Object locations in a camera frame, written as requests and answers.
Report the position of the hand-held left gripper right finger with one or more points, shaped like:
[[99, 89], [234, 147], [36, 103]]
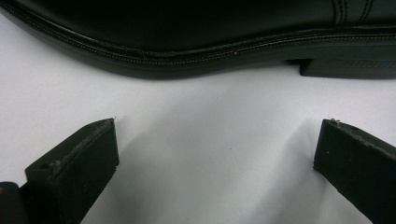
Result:
[[358, 165]]

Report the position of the black leather shoe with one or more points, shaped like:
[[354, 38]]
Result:
[[186, 25]]

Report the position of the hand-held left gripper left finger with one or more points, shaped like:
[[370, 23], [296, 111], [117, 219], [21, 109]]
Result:
[[77, 168]]

